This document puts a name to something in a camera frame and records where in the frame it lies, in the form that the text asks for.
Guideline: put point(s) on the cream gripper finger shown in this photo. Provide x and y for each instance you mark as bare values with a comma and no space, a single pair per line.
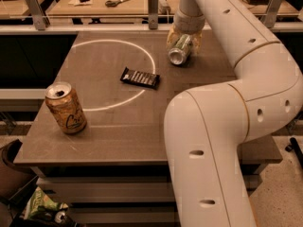
173,36
196,39

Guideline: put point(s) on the dark chocolate bar wrapper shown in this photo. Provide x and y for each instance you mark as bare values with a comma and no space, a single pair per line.
139,78

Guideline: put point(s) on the black chair caster leg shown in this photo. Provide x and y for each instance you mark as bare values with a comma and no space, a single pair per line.
293,145

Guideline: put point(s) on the white power adapter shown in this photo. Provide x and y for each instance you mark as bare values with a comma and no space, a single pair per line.
163,7

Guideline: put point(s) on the orange LaCroix can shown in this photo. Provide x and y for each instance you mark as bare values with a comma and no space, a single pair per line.
62,101

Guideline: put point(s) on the left metal bracket post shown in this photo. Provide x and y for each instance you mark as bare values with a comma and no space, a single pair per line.
40,20

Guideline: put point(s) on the right metal bracket post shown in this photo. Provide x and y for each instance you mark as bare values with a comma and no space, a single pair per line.
269,18

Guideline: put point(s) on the metal bracket post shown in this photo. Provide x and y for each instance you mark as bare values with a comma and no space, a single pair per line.
153,14
40,20
269,18

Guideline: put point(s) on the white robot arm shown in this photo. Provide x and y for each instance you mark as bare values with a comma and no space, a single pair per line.
203,126

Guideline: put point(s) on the brown bin on floor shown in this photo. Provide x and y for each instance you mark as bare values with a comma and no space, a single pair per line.
12,177

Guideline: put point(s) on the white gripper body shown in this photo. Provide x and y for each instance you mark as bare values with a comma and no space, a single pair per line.
188,24

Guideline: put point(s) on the scissors on desk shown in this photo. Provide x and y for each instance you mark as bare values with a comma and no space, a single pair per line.
112,4

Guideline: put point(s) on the green chip bag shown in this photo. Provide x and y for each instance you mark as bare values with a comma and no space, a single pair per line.
41,207

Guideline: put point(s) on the middle metal bracket post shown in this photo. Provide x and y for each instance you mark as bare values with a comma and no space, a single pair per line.
153,14

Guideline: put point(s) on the green soda can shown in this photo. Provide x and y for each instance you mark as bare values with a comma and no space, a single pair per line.
181,50

